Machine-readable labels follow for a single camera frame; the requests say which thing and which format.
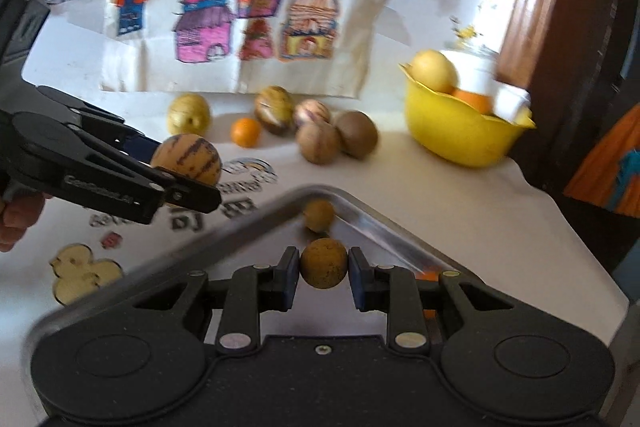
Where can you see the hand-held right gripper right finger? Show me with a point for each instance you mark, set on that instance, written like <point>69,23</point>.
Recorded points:
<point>358,281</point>

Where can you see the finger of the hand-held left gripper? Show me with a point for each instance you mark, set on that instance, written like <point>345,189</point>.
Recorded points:
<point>125,192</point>
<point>135,146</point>

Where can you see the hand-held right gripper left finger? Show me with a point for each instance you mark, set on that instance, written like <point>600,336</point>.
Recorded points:
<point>289,279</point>

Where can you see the metal tray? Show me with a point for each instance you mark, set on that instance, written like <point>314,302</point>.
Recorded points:
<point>380,242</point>

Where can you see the striped pepino melon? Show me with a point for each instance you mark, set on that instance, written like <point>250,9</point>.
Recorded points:
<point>311,112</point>
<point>190,157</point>
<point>274,109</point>

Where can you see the yellow-green pear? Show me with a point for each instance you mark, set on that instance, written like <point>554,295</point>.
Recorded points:
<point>189,113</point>

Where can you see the small orange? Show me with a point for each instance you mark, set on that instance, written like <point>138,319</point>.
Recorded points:
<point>245,131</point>
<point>429,277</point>

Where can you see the brown kiwi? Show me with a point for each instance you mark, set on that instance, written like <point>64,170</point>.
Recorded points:
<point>317,143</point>
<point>357,133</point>

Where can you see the person's left hand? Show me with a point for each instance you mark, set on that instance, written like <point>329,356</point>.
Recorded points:
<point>15,222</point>

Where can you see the coloured houses drawing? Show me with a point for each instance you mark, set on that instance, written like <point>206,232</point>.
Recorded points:
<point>150,67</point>

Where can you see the printed white tablecloth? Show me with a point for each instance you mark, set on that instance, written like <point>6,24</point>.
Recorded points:
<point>450,207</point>

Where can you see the yellow plastic bowl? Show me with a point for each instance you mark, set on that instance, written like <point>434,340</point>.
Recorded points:
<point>460,137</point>

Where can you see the white cup with orange base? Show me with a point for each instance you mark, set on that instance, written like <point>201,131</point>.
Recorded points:
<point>472,101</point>

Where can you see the pale yellow round fruit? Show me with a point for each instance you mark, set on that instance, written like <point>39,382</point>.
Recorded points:
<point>434,71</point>

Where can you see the white paper roll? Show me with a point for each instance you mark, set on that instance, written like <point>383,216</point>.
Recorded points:
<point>512,99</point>

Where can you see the yellow flower twigs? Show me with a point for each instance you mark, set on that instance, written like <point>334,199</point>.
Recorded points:
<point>467,32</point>

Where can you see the orange cloth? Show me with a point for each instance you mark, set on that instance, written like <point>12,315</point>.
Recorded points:
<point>605,167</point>

